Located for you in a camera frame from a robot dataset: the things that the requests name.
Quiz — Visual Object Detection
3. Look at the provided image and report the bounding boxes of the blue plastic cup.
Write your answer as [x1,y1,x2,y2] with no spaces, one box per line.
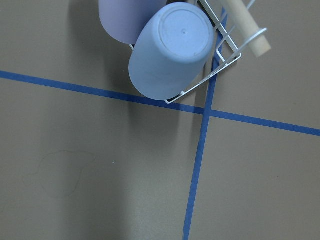
[128,2,214,101]

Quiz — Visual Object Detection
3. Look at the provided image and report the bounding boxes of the purple plastic cup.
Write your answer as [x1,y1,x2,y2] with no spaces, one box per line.
[98,0,167,45]

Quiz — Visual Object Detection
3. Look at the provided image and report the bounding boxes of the wooden rack handle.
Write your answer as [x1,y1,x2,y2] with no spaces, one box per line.
[221,0,271,58]

